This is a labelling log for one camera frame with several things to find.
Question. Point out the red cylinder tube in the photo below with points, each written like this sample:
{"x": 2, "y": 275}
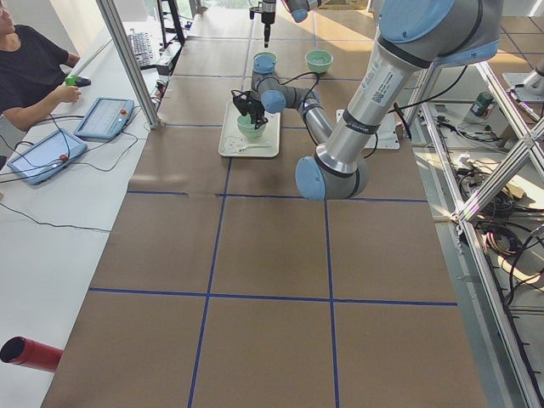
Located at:
{"x": 23, "y": 351}

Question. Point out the white plastic spoon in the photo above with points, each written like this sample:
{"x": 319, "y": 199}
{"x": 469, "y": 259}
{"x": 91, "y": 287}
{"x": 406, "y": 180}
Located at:
{"x": 245, "y": 147}

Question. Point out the green bowl on tray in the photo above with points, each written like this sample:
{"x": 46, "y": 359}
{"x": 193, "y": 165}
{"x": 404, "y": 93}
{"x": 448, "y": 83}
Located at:
{"x": 252, "y": 134}

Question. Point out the aluminium frame post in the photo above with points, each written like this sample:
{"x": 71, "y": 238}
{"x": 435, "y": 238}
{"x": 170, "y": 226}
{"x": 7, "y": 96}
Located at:
{"x": 116, "y": 29}

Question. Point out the green bowl with ice cubes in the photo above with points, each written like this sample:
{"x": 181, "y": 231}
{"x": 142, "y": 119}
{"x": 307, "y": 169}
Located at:
{"x": 319, "y": 61}

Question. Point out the green handheld device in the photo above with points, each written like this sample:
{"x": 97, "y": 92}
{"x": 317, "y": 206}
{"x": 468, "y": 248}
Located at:
{"x": 77, "y": 81}

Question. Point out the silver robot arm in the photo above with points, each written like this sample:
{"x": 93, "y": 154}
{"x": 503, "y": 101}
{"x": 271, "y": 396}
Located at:
{"x": 298, "y": 9}
{"x": 411, "y": 36}

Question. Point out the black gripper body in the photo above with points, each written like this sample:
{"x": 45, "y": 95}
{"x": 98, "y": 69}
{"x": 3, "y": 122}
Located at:
{"x": 268, "y": 13}
{"x": 256, "y": 111}

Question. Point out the person in black shirt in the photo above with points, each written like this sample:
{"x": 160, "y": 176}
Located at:
{"x": 32, "y": 81}

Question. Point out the black keyboard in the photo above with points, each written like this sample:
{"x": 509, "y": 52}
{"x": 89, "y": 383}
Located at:
{"x": 143, "y": 49}

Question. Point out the pale green serving tray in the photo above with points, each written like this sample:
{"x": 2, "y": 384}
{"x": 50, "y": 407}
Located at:
{"x": 234, "y": 143}

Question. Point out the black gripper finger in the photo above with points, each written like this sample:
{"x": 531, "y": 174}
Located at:
{"x": 266, "y": 35}
{"x": 259, "y": 123}

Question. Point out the blue teach pendant far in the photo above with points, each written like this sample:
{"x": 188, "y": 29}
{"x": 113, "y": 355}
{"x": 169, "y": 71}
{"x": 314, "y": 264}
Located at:
{"x": 105, "y": 119}

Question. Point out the blue teach pendant near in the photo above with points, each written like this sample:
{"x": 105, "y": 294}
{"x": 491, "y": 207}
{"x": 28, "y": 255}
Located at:
{"x": 47, "y": 157}

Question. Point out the blue teach pendant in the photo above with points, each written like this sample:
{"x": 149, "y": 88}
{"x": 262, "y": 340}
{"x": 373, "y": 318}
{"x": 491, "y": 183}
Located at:
{"x": 105, "y": 119}
{"x": 47, "y": 157}

